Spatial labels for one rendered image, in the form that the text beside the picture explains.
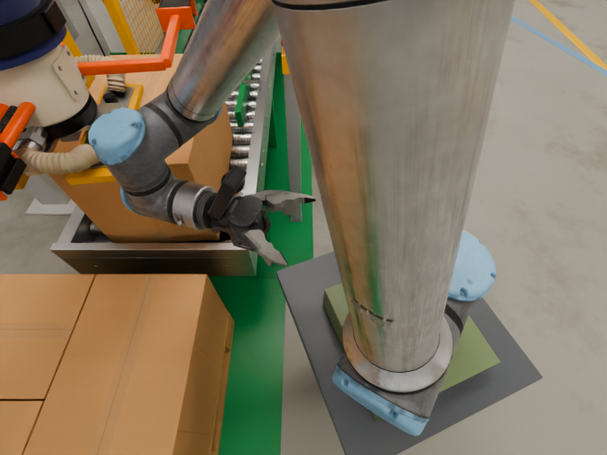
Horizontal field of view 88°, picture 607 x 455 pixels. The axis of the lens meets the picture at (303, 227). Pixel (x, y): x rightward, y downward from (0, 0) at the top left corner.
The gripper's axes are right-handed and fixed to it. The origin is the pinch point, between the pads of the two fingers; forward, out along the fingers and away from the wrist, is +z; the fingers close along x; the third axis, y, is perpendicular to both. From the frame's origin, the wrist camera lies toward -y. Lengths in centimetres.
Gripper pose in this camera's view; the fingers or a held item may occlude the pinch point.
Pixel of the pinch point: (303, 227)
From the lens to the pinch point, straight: 55.6
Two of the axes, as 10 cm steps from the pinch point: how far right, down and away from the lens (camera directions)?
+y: 0.4, 6.0, 8.0
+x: -3.3, 7.7, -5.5
